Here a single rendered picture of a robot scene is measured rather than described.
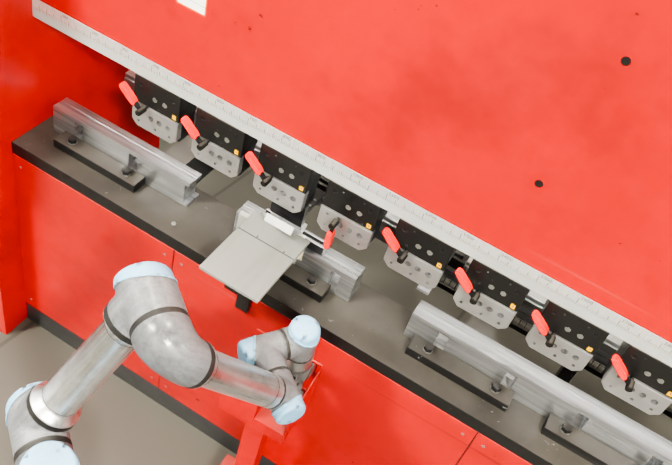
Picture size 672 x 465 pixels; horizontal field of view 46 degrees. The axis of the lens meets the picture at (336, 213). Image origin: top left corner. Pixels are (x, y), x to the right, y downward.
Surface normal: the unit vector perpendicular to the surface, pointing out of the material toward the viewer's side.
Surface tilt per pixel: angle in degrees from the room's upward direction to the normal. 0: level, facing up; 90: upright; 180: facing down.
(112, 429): 0
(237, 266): 0
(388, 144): 90
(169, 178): 90
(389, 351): 0
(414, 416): 90
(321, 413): 90
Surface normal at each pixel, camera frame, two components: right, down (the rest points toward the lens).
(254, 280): 0.22, -0.69
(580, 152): -0.47, 0.54
